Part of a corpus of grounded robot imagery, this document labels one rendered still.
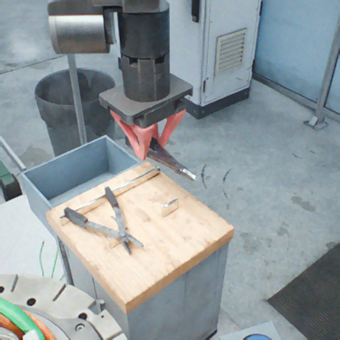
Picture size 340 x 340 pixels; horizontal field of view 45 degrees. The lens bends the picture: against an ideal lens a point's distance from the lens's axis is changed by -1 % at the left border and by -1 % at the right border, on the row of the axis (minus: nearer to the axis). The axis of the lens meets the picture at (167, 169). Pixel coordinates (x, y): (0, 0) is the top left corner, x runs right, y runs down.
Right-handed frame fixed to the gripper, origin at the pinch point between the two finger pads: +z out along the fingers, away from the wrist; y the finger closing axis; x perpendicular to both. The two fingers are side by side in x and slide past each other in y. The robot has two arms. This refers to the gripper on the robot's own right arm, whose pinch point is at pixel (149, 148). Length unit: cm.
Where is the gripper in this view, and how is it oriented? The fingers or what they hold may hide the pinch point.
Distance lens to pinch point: 57.1
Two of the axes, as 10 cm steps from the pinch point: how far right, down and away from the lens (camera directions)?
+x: 6.5, 4.9, -5.8
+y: -7.6, 4.3, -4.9
